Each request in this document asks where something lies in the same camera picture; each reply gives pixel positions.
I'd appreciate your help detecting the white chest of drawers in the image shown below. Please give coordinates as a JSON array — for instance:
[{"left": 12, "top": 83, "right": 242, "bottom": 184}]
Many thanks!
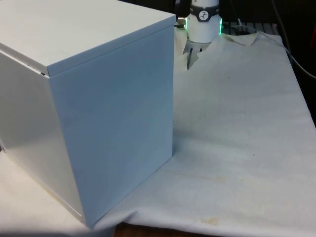
[{"left": 0, "top": 0, "right": 176, "bottom": 222}]

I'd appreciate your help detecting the grey cable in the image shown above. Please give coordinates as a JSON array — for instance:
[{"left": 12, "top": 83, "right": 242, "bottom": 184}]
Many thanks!
[{"left": 271, "top": 0, "right": 316, "bottom": 79}]

